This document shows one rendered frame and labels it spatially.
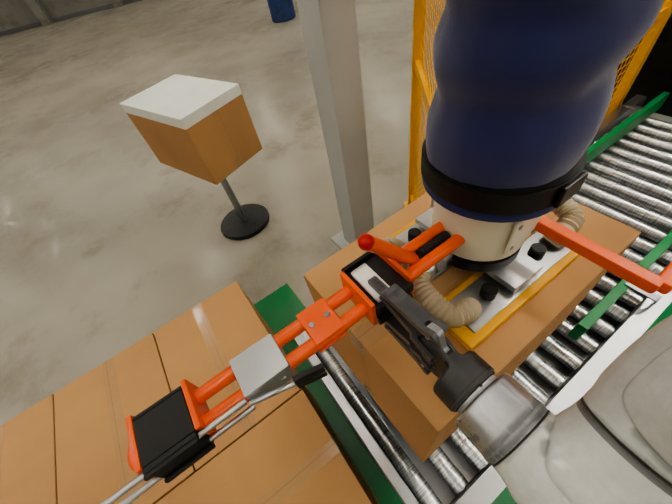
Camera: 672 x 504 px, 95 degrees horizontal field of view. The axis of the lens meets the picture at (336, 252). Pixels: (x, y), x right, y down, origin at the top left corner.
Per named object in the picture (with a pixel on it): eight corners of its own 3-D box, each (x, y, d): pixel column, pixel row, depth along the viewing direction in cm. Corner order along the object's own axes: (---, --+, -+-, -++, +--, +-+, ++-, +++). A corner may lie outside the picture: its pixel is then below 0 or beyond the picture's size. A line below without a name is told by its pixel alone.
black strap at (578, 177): (481, 117, 60) (485, 96, 57) (613, 166, 46) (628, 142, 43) (392, 170, 54) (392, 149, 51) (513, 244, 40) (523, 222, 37)
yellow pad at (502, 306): (538, 226, 69) (546, 209, 65) (585, 251, 63) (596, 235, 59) (427, 313, 60) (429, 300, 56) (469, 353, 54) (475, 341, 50)
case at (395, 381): (457, 248, 118) (478, 157, 87) (564, 320, 94) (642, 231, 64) (331, 345, 101) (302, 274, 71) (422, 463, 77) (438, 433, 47)
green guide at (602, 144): (639, 102, 179) (648, 86, 172) (660, 107, 172) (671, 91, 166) (442, 245, 135) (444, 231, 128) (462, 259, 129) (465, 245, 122)
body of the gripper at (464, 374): (461, 405, 34) (402, 342, 39) (451, 422, 40) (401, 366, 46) (505, 363, 36) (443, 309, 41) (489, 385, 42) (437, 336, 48)
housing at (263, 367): (277, 342, 50) (269, 330, 46) (298, 377, 46) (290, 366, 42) (239, 370, 48) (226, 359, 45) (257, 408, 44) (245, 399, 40)
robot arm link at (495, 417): (483, 470, 37) (444, 425, 40) (531, 418, 39) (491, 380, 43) (503, 460, 30) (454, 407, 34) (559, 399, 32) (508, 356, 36)
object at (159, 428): (201, 388, 47) (184, 377, 43) (218, 433, 42) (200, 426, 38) (147, 425, 44) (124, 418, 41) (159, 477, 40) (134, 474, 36)
